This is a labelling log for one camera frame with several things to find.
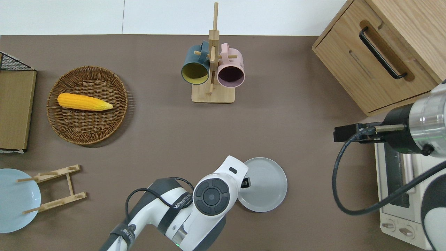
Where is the black velcro cable strap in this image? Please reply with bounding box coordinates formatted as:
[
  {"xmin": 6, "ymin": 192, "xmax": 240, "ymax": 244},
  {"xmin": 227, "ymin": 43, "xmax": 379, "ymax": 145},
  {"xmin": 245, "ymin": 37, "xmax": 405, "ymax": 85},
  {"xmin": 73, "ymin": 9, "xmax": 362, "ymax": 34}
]
[
  {"xmin": 159, "ymin": 193, "xmax": 194, "ymax": 233},
  {"xmin": 111, "ymin": 225, "xmax": 137, "ymax": 246}
]

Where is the gray round plate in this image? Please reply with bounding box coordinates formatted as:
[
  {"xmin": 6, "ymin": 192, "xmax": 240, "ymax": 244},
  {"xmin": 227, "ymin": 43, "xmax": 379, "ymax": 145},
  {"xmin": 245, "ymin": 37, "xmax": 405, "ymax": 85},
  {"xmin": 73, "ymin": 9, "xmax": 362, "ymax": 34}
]
[{"xmin": 237, "ymin": 157, "xmax": 288, "ymax": 213}]

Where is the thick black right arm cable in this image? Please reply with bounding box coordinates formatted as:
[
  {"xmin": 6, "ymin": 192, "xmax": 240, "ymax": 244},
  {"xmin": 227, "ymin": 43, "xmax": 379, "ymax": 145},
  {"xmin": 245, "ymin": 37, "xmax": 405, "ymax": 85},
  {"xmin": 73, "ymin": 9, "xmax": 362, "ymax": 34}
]
[{"xmin": 332, "ymin": 124, "xmax": 446, "ymax": 215}]

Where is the wooden board lid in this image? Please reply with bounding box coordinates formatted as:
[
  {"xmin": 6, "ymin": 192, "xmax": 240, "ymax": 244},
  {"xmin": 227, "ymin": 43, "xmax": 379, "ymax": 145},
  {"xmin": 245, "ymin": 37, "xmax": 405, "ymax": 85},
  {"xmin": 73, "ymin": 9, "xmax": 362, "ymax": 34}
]
[{"xmin": 0, "ymin": 70, "xmax": 37, "ymax": 151}]

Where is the light wooden drawer cabinet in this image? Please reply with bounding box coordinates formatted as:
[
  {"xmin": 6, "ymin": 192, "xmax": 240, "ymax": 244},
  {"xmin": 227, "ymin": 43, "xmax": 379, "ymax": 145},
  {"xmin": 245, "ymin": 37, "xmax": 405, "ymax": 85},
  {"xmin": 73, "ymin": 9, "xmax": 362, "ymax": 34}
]
[{"xmin": 312, "ymin": 0, "xmax": 446, "ymax": 117}]

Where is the wooden plate rack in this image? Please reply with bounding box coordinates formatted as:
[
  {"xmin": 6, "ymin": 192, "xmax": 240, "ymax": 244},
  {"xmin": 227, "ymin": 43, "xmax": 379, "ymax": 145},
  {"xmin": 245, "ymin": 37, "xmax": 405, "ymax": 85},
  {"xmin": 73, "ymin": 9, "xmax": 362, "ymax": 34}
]
[{"xmin": 16, "ymin": 164, "xmax": 87, "ymax": 214}]

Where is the light blue plate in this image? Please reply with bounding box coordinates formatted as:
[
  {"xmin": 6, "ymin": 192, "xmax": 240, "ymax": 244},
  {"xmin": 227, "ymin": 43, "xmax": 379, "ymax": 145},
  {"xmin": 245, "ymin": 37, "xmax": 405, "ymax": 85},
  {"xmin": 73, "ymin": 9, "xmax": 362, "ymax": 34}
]
[{"xmin": 0, "ymin": 168, "xmax": 41, "ymax": 234}]

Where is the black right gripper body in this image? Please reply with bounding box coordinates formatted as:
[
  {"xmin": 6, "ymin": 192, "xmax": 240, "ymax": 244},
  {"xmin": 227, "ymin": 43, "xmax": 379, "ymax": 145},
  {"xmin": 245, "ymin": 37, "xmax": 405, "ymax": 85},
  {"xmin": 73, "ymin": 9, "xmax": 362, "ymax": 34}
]
[{"xmin": 355, "ymin": 122, "xmax": 386, "ymax": 144}]

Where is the teal mug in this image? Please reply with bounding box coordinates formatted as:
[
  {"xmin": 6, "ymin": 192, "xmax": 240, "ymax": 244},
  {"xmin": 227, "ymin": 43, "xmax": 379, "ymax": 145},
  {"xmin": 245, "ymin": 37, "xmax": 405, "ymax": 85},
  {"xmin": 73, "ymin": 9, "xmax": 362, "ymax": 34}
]
[{"xmin": 181, "ymin": 41, "xmax": 211, "ymax": 85}]

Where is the round wicker basket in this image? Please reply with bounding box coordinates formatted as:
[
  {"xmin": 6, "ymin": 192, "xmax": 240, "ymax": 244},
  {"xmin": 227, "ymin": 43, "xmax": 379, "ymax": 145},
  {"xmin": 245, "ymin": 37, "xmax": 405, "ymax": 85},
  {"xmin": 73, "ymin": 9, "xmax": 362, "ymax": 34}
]
[{"xmin": 46, "ymin": 66, "xmax": 129, "ymax": 145}]

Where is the black cabinet drawer handle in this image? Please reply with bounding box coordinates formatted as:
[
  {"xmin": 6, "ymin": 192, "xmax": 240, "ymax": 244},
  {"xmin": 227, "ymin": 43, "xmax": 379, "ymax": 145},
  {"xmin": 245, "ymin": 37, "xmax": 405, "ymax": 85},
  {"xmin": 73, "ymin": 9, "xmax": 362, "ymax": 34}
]
[{"xmin": 359, "ymin": 26, "xmax": 408, "ymax": 80}]

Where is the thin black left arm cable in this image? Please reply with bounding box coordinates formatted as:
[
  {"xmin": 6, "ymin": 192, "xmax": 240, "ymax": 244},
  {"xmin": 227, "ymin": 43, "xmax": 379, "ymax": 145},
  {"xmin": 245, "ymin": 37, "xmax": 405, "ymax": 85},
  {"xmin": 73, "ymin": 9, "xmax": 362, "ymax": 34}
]
[{"xmin": 124, "ymin": 177, "xmax": 194, "ymax": 223}]

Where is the wooden mug stand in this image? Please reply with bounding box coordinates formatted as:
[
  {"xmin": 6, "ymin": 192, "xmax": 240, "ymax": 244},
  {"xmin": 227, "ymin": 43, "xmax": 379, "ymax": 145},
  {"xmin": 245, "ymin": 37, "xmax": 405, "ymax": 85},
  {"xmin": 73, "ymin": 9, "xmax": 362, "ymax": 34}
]
[{"xmin": 191, "ymin": 2, "xmax": 238, "ymax": 104}]

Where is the yellow corn cob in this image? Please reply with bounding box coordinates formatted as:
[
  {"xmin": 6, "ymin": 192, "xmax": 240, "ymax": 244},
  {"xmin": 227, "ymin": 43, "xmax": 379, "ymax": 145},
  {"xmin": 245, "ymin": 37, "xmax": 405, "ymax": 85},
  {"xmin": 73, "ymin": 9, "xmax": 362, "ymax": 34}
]
[{"xmin": 57, "ymin": 93, "xmax": 114, "ymax": 112}]

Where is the pink mug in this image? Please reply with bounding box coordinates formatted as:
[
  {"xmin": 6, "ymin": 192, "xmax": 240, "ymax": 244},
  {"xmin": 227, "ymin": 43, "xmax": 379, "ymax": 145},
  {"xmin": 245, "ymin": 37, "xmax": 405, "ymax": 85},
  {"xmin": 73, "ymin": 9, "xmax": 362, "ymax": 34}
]
[{"xmin": 217, "ymin": 43, "xmax": 246, "ymax": 88}]

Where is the white toaster oven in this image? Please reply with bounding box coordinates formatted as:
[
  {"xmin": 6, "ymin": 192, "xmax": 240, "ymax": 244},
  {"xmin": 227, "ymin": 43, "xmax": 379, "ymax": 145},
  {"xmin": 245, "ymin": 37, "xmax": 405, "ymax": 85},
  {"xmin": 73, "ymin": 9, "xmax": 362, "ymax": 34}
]
[{"xmin": 375, "ymin": 138, "xmax": 446, "ymax": 250}]

